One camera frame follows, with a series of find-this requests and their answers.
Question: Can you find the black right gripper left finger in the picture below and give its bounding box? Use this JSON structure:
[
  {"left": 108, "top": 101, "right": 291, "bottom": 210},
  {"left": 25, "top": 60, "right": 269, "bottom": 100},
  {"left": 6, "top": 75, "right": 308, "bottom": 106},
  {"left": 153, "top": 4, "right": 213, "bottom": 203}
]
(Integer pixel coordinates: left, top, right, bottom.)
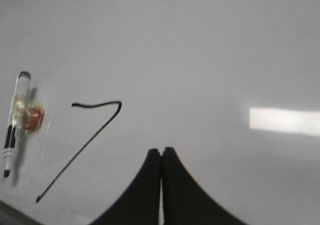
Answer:
[{"left": 91, "top": 148, "right": 161, "bottom": 225}]

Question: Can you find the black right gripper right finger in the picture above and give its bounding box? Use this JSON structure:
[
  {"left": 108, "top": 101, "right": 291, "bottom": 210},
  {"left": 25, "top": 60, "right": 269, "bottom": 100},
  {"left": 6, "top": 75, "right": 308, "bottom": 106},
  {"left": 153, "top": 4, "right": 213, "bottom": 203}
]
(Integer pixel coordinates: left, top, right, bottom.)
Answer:
[{"left": 162, "top": 147, "right": 244, "bottom": 225}]

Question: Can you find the white marker with taped magnet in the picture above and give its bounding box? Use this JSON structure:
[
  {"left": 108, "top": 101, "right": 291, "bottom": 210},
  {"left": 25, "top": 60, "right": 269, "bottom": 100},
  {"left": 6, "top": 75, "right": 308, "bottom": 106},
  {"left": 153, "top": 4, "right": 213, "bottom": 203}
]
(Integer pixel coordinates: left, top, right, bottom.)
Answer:
[{"left": 2, "top": 71, "right": 44, "bottom": 178}]

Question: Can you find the white whiteboard with aluminium frame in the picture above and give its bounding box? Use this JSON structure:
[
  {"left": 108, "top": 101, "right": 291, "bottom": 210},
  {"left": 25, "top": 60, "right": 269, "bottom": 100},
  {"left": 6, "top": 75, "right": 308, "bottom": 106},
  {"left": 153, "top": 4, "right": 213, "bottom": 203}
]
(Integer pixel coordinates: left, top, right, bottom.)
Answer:
[{"left": 0, "top": 0, "right": 320, "bottom": 225}]

